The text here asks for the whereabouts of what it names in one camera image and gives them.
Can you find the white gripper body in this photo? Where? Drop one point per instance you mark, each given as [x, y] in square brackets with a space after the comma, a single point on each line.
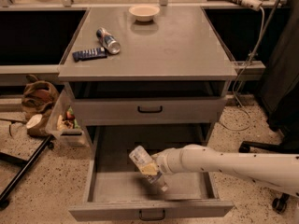
[162, 162]

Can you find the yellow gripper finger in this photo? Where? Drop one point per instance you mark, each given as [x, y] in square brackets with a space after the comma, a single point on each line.
[149, 169]

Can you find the clear plastic water bottle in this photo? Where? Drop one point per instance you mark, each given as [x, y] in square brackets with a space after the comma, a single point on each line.
[139, 156]

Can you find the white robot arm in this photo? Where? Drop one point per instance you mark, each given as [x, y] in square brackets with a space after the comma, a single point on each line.
[198, 159]

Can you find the open bottom grey drawer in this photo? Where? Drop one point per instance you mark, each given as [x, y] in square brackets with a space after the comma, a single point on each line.
[116, 190]

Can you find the closed upper grey drawer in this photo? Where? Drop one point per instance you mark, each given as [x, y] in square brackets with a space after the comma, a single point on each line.
[148, 111]

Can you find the grey drawer cabinet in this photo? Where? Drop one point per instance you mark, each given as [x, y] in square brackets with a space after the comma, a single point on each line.
[177, 55]

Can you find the clear plastic toy bin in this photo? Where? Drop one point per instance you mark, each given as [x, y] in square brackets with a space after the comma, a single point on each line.
[63, 125]

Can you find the black tripod legs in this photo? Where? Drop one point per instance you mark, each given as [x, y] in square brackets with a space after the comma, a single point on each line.
[24, 166]

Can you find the black office chair base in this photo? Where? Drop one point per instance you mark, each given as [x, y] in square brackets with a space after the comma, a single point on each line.
[275, 166]

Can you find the blue snack bar wrapper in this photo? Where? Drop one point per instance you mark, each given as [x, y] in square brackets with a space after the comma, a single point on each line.
[89, 54]

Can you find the brown bag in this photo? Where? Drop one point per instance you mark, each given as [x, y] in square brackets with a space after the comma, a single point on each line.
[38, 100]

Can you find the silver blue soda can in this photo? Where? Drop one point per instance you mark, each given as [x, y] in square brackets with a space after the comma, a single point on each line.
[108, 41]

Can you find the white ceramic bowl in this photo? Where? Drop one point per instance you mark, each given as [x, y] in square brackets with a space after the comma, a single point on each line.
[144, 13]

